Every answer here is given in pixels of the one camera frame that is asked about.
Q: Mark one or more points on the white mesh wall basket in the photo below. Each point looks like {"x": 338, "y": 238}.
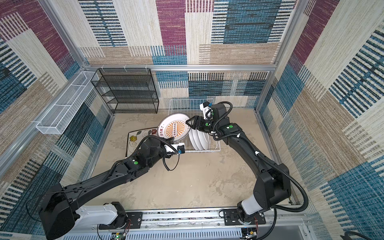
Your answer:
{"x": 60, "y": 115}

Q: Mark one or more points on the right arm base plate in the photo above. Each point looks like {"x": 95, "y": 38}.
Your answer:
{"x": 233, "y": 217}

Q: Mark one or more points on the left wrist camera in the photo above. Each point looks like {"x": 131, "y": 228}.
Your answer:
{"x": 181, "y": 148}

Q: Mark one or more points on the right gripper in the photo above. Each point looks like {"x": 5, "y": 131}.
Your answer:
{"x": 195, "y": 119}

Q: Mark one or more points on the white round plate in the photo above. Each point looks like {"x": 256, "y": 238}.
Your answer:
{"x": 192, "y": 140}
{"x": 174, "y": 126}
{"x": 198, "y": 136}
{"x": 206, "y": 142}

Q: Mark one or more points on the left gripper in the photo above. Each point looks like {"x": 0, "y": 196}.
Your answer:
{"x": 168, "y": 156}

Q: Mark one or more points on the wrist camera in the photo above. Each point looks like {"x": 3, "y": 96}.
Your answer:
{"x": 181, "y": 148}
{"x": 206, "y": 109}

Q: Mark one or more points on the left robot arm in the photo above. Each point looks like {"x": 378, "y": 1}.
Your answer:
{"x": 59, "y": 204}

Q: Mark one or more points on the white wire dish rack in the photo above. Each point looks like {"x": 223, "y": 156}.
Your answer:
{"x": 191, "y": 107}

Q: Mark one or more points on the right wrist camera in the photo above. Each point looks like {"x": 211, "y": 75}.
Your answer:
{"x": 206, "y": 109}

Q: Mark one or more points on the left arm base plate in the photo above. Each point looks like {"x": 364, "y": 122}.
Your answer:
{"x": 129, "y": 220}

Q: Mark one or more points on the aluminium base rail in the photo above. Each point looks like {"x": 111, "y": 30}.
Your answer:
{"x": 202, "y": 224}

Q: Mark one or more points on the black wire shelf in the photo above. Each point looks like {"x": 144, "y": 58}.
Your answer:
{"x": 126, "y": 91}

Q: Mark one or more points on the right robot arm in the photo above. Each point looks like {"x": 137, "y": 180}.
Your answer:
{"x": 272, "y": 184}

